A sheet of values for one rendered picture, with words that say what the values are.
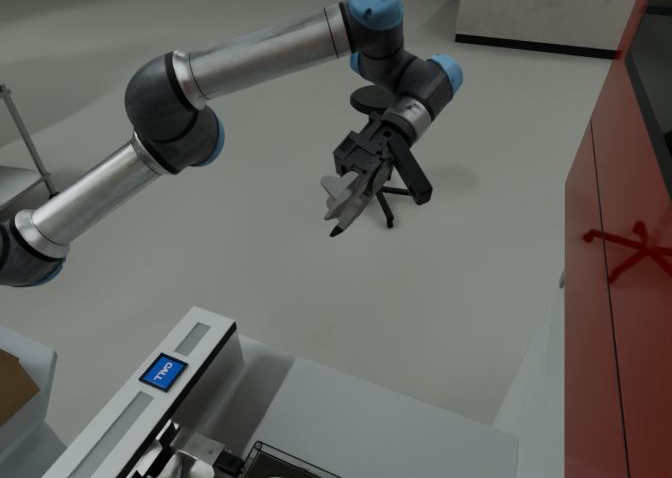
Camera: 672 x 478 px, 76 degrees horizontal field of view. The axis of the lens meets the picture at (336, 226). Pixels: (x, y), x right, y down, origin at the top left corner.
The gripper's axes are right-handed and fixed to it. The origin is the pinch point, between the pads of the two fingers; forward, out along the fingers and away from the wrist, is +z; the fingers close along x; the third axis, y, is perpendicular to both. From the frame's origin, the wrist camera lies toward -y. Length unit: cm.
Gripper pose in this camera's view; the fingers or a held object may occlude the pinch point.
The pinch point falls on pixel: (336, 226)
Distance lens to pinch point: 68.4
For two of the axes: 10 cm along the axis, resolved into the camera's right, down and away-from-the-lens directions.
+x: -0.8, -3.4, -9.4
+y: -7.9, -5.6, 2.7
